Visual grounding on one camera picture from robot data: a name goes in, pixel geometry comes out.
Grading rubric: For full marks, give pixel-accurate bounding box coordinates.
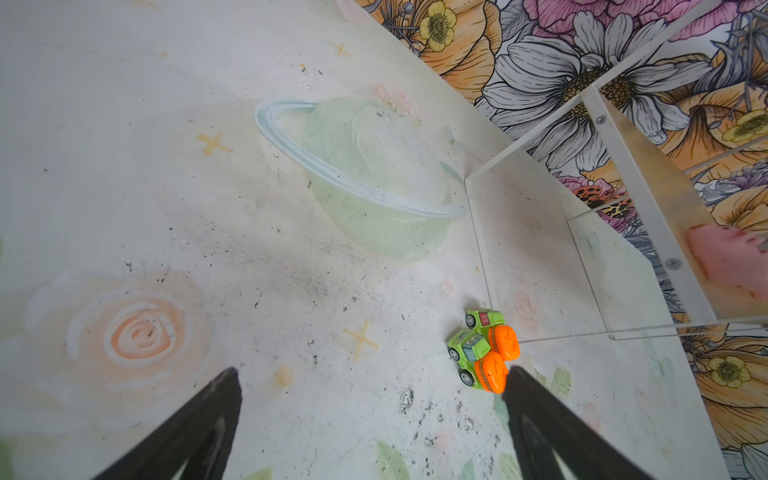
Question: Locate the green orange mixer truck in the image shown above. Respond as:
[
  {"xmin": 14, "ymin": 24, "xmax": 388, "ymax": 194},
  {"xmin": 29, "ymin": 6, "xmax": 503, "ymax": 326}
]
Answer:
[
  {"xmin": 465, "ymin": 309, "xmax": 521, "ymax": 362},
  {"xmin": 447, "ymin": 328, "xmax": 509, "ymax": 394}
]

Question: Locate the bamboo two-tier shelf white frame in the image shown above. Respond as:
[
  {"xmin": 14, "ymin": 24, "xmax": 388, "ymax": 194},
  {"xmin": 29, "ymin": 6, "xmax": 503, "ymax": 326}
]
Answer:
[{"xmin": 468, "ymin": 1, "xmax": 767, "ymax": 330}]

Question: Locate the green orange mixer truck far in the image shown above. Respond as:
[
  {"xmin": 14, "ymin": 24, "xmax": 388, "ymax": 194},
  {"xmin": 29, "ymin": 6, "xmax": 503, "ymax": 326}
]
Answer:
[{"xmin": 465, "ymin": 309, "xmax": 521, "ymax": 362}]

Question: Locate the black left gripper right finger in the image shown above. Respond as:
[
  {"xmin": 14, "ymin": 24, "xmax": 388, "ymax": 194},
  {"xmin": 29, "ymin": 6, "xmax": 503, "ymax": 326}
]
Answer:
[{"xmin": 502, "ymin": 366, "xmax": 650, "ymax": 479}]

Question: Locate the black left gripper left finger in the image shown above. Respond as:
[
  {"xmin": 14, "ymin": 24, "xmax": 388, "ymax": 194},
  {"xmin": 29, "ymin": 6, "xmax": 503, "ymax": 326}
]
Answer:
[{"xmin": 96, "ymin": 367, "xmax": 242, "ymax": 479}]

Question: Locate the green orange mixer truck near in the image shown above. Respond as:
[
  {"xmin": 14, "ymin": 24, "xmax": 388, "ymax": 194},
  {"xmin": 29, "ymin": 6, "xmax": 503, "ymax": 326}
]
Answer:
[{"xmin": 447, "ymin": 328, "xmax": 509, "ymax": 394}]

